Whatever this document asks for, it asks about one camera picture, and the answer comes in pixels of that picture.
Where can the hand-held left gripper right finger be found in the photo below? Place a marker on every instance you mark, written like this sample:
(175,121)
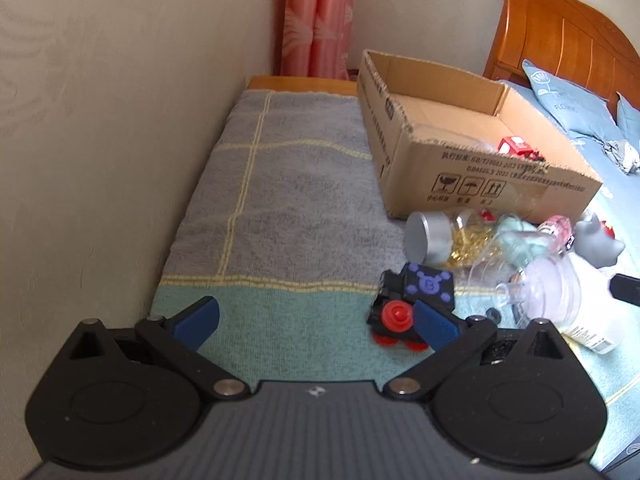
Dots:
(435,327)

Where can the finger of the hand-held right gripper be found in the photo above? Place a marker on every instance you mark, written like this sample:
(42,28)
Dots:
(627,290)

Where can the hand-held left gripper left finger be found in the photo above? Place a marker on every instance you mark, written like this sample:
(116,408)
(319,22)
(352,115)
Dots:
(197,317)

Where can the black toy train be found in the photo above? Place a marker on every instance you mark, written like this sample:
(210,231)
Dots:
(425,285)

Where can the grey animal toy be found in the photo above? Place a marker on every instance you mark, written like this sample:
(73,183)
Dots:
(595,245)

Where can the clear plastic bottle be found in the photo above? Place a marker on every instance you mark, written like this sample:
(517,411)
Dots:
(565,290)

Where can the clear bag with green toy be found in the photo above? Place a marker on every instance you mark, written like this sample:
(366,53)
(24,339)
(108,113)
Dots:
(482,275)

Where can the small pink bottle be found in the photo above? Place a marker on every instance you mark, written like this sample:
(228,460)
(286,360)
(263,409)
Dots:
(557,232)

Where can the glass jar of gold pins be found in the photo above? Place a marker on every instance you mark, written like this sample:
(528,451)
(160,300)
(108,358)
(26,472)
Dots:
(425,232)

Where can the teal pearly ball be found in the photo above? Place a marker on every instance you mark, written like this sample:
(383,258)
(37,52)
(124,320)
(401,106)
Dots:
(520,245)

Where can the cardboard box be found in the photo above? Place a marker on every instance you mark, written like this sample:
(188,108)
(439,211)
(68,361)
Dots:
(425,170)

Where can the light blue bed sheet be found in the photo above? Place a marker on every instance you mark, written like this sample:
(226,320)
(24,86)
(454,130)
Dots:
(620,375)

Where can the crumpled grey cloth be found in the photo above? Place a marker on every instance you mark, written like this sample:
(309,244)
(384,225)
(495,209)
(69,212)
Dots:
(622,156)

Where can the grey teal plaid blanket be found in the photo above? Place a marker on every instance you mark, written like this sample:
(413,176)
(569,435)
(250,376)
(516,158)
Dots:
(300,185)

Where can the dark patterned box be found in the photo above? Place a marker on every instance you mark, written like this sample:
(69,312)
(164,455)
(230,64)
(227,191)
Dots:
(625,460)

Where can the light blue pillow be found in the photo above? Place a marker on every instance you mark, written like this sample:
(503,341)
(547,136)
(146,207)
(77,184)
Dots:
(565,100)
(631,117)

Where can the red toy car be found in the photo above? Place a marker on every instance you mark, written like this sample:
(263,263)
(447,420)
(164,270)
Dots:
(517,147)

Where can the wooden bedside table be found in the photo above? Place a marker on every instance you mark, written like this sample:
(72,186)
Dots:
(300,83)

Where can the wooden bed headboard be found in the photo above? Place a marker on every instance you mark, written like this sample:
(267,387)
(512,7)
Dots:
(560,25)

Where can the pink patterned curtain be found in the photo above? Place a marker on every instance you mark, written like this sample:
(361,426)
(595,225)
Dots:
(317,25)

